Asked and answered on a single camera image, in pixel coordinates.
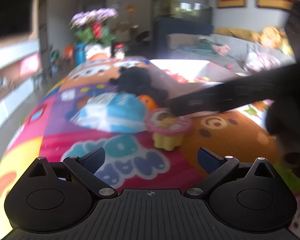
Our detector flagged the pink yellow cup toy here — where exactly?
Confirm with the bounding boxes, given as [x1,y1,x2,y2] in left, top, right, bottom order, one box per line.
[145,108,191,151]

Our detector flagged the orange pumpkin bottle toy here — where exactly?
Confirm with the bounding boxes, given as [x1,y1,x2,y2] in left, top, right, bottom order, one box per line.
[138,95,159,112]

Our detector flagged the pink cardboard box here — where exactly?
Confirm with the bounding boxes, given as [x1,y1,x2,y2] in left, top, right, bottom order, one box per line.
[148,59,240,99]

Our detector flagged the pink white clothes pile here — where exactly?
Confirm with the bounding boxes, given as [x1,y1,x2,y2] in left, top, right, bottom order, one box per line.
[243,51,280,73]

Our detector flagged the blue wet wipes pack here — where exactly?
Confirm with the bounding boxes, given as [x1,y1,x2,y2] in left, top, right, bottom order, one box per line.
[70,92,147,134]

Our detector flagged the blue water bottle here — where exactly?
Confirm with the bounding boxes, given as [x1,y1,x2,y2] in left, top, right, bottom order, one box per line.
[74,43,85,66]

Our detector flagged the colourful cartoon play mat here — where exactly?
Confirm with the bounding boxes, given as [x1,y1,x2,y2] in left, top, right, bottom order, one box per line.
[0,59,300,239]

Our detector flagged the red lid glass jar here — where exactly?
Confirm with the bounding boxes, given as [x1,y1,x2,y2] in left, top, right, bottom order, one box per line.
[114,43,125,60]

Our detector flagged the yellow duck plush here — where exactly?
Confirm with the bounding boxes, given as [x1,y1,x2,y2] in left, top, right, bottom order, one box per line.
[259,27,294,56]

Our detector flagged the black plush toy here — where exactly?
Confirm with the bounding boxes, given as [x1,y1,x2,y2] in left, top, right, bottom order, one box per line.
[109,67,168,107]

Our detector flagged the white tv cabinet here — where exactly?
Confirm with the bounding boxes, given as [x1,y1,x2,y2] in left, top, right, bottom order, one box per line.
[0,39,42,128]

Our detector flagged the mustard yellow pillow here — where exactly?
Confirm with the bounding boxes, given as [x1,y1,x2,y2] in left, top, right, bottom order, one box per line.
[213,27,262,42]

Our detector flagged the grey sofa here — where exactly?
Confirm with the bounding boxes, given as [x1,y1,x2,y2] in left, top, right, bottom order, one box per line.
[166,34,295,76]

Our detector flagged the glass fish tank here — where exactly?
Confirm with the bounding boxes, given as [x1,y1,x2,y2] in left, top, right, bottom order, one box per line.
[153,0,212,24]

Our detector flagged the purple orchid flower pot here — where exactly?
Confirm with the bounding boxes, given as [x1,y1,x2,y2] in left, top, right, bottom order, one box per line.
[70,8,117,61]

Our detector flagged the green clothes on sofa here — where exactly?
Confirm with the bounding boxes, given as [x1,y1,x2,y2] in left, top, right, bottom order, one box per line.
[178,38,230,57]

